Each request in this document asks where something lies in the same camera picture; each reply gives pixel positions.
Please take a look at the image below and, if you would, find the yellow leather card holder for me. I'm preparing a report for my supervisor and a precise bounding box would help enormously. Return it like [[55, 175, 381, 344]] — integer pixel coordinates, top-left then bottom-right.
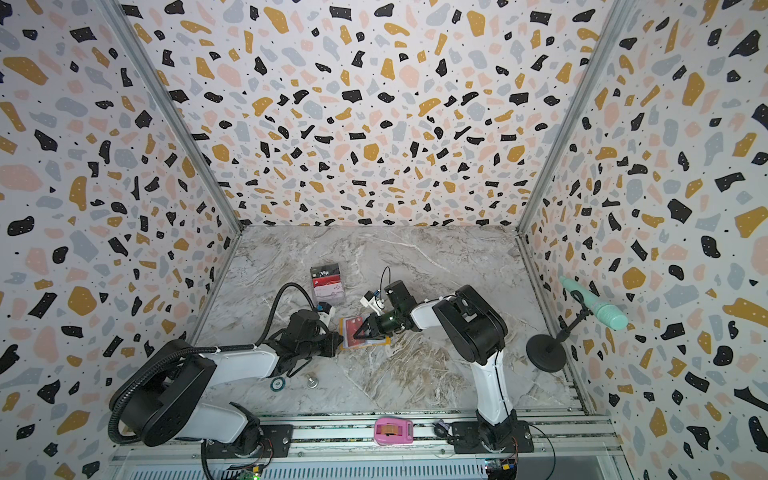
[[339, 313, 391, 350]]

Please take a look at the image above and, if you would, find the black VIP card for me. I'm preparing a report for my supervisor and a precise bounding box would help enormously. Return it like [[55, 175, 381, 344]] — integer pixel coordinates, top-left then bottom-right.
[[310, 263, 340, 280]]

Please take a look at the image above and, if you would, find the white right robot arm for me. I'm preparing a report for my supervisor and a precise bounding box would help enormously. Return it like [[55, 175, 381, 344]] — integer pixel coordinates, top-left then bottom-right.
[[354, 280, 515, 427]]

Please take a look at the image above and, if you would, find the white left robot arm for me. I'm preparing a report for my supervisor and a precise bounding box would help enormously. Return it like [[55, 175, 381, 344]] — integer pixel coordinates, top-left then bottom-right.
[[107, 303, 343, 453]]

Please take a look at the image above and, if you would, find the clear acrylic card stand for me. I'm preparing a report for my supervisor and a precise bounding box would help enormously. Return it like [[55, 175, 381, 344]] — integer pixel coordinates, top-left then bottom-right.
[[310, 263, 345, 306]]

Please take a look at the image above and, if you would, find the teal round token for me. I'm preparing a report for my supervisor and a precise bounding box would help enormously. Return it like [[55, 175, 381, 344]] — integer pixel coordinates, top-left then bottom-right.
[[270, 377, 285, 392]]

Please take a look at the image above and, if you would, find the pink tape measure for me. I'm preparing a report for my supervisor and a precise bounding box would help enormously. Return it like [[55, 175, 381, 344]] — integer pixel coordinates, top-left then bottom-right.
[[373, 417, 414, 446]]

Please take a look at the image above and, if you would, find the mint green microphone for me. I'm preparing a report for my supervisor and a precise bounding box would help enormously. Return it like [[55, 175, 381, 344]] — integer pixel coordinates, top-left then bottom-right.
[[559, 276, 629, 330]]

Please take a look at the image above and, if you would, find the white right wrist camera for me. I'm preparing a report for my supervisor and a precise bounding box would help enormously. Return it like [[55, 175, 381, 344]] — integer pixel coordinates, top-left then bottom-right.
[[360, 290, 386, 315]]

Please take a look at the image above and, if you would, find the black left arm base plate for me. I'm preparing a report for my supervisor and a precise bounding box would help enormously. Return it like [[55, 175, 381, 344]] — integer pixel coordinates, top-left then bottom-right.
[[202, 424, 294, 463]]

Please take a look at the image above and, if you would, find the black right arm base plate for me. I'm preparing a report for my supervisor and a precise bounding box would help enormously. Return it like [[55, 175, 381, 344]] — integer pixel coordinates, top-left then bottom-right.
[[433, 420, 534, 456]]

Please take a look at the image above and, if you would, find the black corrugated cable conduit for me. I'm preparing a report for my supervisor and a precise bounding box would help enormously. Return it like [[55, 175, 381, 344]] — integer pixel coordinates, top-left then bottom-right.
[[107, 281, 319, 446]]

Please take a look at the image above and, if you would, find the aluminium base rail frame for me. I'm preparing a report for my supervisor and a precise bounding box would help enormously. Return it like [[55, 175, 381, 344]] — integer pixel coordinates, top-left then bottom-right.
[[110, 409, 628, 480]]

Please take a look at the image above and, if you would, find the aluminium corner post left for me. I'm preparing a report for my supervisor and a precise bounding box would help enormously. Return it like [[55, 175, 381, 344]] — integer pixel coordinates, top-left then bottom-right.
[[94, 0, 243, 236]]

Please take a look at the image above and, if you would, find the aluminium corner post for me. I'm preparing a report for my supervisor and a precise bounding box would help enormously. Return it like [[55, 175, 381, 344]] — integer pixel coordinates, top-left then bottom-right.
[[517, 0, 636, 235], [94, 0, 243, 236]]

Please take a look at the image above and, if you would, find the aluminium corner post right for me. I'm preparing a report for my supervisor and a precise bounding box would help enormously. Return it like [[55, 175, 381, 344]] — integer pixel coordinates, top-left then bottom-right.
[[517, 0, 636, 235]]

